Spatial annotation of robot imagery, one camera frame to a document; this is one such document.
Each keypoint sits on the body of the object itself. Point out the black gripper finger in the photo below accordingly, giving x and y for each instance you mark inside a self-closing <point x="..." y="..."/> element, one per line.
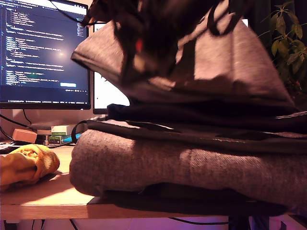
<point x="153" y="52"/>

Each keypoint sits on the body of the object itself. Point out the grey fabric backpack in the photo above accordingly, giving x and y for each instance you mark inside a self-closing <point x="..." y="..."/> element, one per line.
<point x="168" y="163"/>

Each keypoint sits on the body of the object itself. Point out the yellow pair of socks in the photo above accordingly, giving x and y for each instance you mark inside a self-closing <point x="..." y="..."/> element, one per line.
<point x="21" y="165"/>

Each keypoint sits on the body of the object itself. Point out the monitor with white screen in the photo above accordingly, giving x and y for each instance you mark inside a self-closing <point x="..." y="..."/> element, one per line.
<point x="108" y="95"/>

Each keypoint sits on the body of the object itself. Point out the monitor with dark code screen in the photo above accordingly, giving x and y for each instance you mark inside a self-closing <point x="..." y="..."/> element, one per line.
<point x="43" y="60"/>

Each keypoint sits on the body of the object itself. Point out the blue flat item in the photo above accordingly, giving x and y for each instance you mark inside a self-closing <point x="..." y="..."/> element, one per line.
<point x="70" y="138"/>

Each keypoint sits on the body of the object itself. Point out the white and green box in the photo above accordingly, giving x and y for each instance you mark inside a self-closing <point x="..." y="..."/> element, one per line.
<point x="61" y="130"/>

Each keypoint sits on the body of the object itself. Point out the dark green box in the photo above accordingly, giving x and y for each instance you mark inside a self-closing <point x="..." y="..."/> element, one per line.
<point x="56" y="140"/>

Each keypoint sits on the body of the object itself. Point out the green leafy houseplant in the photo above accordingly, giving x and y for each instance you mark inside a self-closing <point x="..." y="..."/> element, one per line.
<point x="290" y="48"/>

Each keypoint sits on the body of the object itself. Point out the small pink box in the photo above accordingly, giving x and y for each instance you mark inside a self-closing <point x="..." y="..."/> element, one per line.
<point x="24" y="136"/>

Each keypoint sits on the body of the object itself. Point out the black flat object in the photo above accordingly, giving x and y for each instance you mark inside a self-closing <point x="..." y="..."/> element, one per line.
<point x="9" y="149"/>

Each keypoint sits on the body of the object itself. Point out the black table leg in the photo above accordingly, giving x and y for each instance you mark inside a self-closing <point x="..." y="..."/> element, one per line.
<point x="238" y="224"/>

